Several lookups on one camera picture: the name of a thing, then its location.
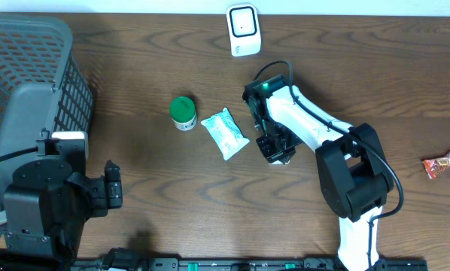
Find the teal wet wipes pack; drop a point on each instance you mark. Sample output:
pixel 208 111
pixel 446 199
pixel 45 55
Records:
pixel 225 132

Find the grey plastic mesh basket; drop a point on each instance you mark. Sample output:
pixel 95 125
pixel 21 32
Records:
pixel 41 86

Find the orange tissue pack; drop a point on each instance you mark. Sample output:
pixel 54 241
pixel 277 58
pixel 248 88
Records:
pixel 280 162

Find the white barcode scanner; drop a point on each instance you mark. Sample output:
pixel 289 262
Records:
pixel 244 30

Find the orange red candy bar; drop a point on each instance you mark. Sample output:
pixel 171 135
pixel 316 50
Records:
pixel 434 167

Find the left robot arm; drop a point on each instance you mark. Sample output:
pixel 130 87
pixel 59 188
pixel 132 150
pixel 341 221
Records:
pixel 47 205

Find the green lid white jar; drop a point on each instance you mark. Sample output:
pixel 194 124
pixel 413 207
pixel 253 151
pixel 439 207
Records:
pixel 183 113

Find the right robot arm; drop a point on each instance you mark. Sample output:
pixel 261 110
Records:
pixel 353 176

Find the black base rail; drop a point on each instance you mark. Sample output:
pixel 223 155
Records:
pixel 121 259

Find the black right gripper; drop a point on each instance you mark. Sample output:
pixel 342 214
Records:
pixel 281 154

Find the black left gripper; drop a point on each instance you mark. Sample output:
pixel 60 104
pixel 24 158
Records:
pixel 94 187

